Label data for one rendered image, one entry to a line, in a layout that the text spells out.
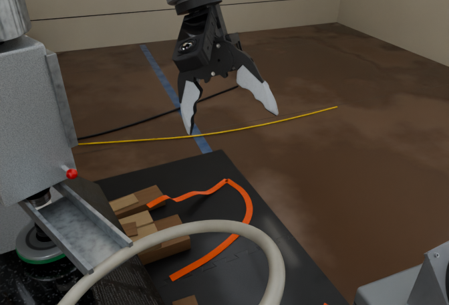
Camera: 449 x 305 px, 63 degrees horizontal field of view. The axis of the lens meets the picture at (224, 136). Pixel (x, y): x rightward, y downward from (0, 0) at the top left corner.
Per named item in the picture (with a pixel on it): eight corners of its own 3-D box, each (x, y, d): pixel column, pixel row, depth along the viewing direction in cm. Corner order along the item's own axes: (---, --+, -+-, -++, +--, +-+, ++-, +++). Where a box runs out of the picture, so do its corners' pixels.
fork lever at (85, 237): (-23, 176, 125) (-28, 164, 123) (34, 153, 137) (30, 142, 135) (78, 295, 84) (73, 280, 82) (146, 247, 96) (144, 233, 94)
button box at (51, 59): (57, 138, 113) (33, 49, 99) (65, 135, 115) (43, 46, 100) (70, 148, 109) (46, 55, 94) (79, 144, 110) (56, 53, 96)
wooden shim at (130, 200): (103, 217, 244) (103, 215, 244) (99, 208, 252) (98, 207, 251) (139, 202, 257) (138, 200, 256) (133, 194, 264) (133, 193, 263)
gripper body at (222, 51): (248, 66, 62) (228, -8, 59) (238, 75, 54) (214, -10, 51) (207, 77, 64) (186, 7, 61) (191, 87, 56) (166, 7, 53)
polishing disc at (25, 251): (83, 251, 122) (81, 248, 121) (11, 267, 116) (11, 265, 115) (82, 209, 139) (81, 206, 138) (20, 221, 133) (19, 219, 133)
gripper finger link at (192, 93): (199, 126, 66) (215, 78, 62) (188, 137, 60) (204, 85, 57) (184, 119, 66) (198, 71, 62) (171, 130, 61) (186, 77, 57)
